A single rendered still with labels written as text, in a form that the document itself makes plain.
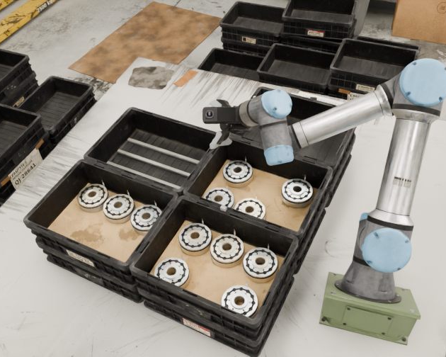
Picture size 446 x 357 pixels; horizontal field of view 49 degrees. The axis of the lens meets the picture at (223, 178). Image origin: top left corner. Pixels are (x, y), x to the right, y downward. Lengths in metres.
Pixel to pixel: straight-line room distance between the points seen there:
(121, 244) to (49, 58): 2.72
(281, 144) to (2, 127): 1.78
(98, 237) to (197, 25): 2.79
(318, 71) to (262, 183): 1.38
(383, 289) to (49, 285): 1.05
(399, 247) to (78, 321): 0.98
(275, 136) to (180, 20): 3.04
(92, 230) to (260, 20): 2.16
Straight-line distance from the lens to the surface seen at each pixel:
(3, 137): 2.69
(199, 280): 1.47
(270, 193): 1.65
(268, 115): 1.29
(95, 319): 1.63
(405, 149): 1.29
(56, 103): 2.97
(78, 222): 1.69
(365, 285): 1.44
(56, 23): 4.56
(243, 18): 3.44
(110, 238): 1.61
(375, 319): 1.46
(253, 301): 1.39
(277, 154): 1.28
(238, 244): 1.49
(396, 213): 1.29
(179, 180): 1.72
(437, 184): 1.95
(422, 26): 4.02
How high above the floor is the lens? 2.09
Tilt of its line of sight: 48 degrees down
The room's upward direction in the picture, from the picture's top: 5 degrees counter-clockwise
